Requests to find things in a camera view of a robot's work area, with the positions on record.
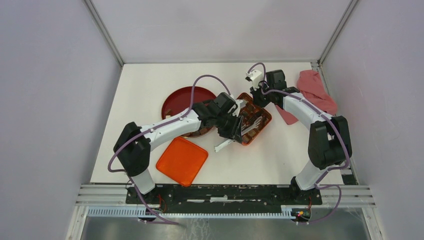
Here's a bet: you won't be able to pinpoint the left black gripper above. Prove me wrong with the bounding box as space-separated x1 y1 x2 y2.
214 112 244 144

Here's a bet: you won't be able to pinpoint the orange compartment chocolate box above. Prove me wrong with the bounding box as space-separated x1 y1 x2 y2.
237 92 272 146

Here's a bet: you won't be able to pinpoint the metal serving tongs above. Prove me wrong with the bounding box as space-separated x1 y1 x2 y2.
214 116 263 153

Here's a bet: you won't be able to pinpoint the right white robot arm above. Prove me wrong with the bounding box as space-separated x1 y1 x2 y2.
246 69 352 204

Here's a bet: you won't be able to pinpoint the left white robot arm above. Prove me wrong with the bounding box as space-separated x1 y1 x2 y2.
113 92 245 204

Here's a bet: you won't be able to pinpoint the pink cloth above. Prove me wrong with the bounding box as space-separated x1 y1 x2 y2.
296 69 338 116

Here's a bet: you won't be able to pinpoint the orange box lid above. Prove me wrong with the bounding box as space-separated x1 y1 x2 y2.
155 137 209 187

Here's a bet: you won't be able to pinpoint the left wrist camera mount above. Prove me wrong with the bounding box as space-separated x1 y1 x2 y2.
230 99 246 116

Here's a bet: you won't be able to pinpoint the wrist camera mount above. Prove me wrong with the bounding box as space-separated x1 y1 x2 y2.
230 99 246 116
245 70 264 91

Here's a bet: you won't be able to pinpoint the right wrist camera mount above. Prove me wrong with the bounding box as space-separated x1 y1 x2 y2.
245 70 264 91

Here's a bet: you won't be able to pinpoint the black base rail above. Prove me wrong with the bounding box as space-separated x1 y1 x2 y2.
125 184 323 214

